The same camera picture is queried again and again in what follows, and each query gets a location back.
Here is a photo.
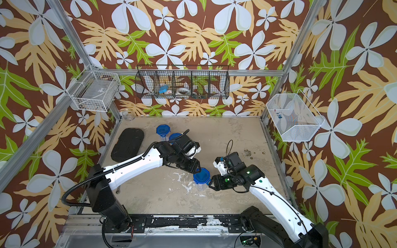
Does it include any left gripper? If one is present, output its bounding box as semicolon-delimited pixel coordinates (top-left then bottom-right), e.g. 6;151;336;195
175;153;204;174

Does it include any blue lid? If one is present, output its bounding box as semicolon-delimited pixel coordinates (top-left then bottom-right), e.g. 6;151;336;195
169;133;182;140
193;168;211;185
156;124;171;138

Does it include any clear plastic cup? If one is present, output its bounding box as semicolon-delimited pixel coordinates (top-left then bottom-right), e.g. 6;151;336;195
160;135;169;141
194;184;208;191

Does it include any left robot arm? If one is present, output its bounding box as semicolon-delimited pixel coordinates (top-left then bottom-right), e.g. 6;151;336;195
61;132;201;232

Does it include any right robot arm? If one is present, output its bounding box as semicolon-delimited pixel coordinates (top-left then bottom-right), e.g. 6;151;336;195
209;152;329;248

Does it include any black rubber mat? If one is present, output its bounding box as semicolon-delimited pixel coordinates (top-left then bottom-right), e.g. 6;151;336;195
111;128;144;162

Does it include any glass jar corner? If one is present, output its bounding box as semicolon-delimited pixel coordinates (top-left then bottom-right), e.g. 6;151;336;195
122;109;135;122

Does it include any white mesh basket right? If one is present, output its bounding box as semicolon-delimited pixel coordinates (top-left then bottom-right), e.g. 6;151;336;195
266;93;325;143

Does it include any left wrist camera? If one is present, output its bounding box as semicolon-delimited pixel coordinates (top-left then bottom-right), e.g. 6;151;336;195
186;145;201;159

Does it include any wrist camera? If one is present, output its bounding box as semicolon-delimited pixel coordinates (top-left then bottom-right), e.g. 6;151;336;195
213;157;228;176
186;145;201;159

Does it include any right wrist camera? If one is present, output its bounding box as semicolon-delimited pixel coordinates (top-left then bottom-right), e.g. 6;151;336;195
213;157;228;176

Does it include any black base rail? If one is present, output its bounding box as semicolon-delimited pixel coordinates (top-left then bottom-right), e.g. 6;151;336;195
102;213;274;234

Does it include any black wire basket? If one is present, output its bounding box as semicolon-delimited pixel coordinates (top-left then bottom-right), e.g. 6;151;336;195
133;65;230;99

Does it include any white wire basket left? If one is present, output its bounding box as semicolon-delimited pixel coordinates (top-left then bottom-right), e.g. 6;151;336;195
67;67;121;112

